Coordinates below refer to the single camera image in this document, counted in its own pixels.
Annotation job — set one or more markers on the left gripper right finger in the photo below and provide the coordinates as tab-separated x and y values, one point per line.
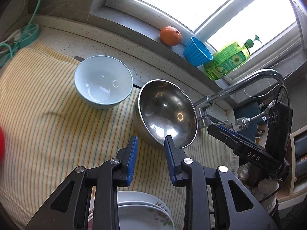
215	192

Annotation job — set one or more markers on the green dish soap bottle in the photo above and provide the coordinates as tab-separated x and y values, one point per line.
229	58

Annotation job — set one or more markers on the chrome kitchen faucet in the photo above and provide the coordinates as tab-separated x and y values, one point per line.
206	102

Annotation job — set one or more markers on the right gloved hand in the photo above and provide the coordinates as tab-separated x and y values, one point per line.
250	177

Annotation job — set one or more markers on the blue ribbed plastic cup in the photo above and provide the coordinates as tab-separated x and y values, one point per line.
196	53

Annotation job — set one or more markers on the red cup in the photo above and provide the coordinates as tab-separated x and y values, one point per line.
2	146

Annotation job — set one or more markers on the striped yellow cloth mat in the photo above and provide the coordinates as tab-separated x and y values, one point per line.
49	130

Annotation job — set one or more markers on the stainless steel mixing bowl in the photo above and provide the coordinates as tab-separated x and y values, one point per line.
162	109

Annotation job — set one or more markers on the orange tangerine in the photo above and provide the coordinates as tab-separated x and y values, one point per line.
170	36

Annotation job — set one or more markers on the light blue ceramic bowl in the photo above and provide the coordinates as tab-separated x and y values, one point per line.
103	82

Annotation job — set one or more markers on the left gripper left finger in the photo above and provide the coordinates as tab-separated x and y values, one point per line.
68	206

